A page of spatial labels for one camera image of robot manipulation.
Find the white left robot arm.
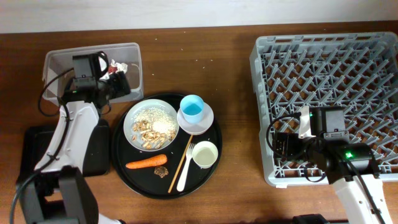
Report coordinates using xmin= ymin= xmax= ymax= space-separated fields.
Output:
xmin=12 ymin=72 xmax=131 ymax=223

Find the white plastic fork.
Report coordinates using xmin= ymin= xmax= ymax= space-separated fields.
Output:
xmin=177 ymin=143 xmax=195 ymax=192

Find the round black tray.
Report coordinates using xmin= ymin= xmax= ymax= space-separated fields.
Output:
xmin=111 ymin=91 xmax=223 ymax=200

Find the blue plastic cup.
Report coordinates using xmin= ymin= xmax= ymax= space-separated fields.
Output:
xmin=180 ymin=95 xmax=205 ymax=124

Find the brown food scrap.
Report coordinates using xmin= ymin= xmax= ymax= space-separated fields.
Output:
xmin=154 ymin=166 xmax=169 ymax=178

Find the black rectangular tray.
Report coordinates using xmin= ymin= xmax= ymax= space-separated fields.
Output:
xmin=16 ymin=119 xmax=111 ymax=184

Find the wooden chopstick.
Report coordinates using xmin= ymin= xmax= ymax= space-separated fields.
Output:
xmin=167 ymin=134 xmax=193 ymax=194

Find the grey plate with food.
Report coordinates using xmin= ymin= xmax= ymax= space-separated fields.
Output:
xmin=123 ymin=99 xmax=179 ymax=152

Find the small white cup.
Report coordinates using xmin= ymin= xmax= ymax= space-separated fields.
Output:
xmin=192 ymin=141 xmax=218 ymax=169

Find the clear plastic bin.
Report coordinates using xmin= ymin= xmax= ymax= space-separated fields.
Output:
xmin=42 ymin=42 xmax=144 ymax=104

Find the white tissue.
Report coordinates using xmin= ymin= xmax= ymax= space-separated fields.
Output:
xmin=108 ymin=59 xmax=128 ymax=74

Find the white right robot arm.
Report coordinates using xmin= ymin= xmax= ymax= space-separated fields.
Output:
xmin=266 ymin=131 xmax=392 ymax=223

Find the grey dishwasher rack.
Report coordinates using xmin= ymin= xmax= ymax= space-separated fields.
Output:
xmin=249 ymin=32 xmax=397 ymax=188

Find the orange carrot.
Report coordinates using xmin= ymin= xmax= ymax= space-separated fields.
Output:
xmin=126 ymin=154 xmax=167 ymax=169

